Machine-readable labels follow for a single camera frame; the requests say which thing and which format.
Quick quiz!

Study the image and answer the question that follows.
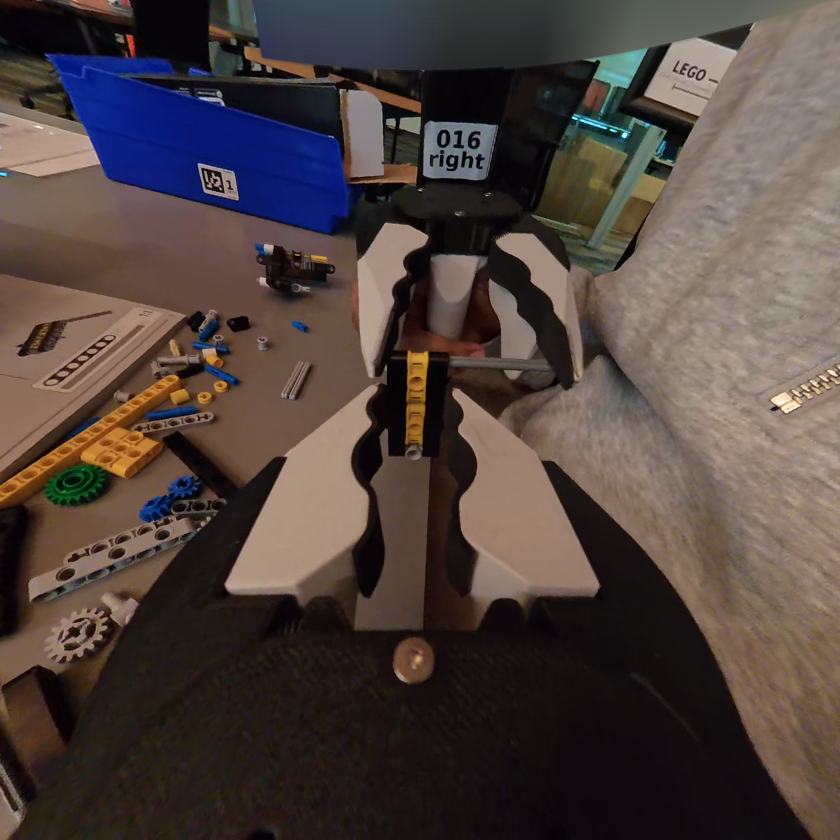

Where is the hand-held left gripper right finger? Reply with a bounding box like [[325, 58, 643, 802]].
[[430, 390, 599, 630]]

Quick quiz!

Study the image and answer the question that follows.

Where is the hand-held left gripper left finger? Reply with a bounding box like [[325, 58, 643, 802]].
[[225, 384, 427, 632]]

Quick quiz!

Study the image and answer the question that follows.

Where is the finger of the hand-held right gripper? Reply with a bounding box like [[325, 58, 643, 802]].
[[489, 220, 584, 389], [356, 222, 431, 379]]

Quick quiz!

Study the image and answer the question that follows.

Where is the long grey lego axle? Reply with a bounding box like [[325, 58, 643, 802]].
[[449, 356, 555, 376]]

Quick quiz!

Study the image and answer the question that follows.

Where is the black and yellow lego assembly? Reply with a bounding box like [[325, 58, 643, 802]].
[[387, 351, 450, 462]]

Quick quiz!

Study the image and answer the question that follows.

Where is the person's right forearm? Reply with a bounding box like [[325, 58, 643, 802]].
[[495, 266, 657, 460]]

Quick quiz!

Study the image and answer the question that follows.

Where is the small black lego subassembly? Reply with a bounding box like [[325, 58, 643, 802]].
[[255, 241, 337, 294]]

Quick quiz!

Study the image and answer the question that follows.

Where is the black lego beam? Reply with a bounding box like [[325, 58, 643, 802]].
[[162, 433, 238, 500]]

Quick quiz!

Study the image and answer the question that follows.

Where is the thin grey lego beam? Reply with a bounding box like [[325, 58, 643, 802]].
[[131, 411, 215, 434]]

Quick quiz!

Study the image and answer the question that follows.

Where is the pile of small lego pieces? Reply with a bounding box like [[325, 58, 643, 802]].
[[115, 308, 240, 421]]

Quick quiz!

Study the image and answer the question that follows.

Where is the wide yellow lego block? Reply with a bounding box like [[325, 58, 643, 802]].
[[80, 427, 164, 478]]

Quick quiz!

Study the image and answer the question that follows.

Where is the black lego box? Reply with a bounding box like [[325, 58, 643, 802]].
[[128, 73, 345, 142]]

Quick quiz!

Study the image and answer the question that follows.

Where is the long grey lego beam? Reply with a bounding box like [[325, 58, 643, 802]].
[[28, 515, 211, 603]]

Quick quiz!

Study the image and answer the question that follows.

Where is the green lego gear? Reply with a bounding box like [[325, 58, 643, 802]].
[[45, 464, 110, 508]]

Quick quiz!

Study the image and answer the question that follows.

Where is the long yellow lego beam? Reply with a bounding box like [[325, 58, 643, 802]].
[[0, 375, 181, 509]]

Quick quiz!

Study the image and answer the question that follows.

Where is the grey lego gear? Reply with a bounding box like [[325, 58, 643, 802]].
[[45, 607, 116, 664]]

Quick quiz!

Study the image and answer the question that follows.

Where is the lego instruction booklet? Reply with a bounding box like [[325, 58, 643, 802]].
[[0, 274, 188, 483]]

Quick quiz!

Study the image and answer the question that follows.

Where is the person's right hand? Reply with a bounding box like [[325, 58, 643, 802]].
[[351, 266, 506, 362]]

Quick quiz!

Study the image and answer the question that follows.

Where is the stack of cardboard boxes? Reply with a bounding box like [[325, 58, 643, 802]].
[[538, 134, 664, 231]]

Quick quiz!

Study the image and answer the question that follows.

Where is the white cardboard box flap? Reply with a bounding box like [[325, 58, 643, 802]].
[[339, 88, 421, 186]]

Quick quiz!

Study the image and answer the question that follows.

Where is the grey zip hoodie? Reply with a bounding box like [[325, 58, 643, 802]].
[[495, 0, 840, 840]]

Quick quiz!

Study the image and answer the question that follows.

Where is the white sign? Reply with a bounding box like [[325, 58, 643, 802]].
[[643, 38, 739, 118]]

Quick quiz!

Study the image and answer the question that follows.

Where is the blue plastic bin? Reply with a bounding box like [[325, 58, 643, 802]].
[[47, 54, 355, 236]]

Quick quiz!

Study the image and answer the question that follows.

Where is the black monitor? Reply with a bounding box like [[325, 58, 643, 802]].
[[131, 0, 211, 70]]

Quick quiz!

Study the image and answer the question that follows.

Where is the white paper sheet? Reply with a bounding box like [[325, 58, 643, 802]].
[[0, 112, 101, 178]]

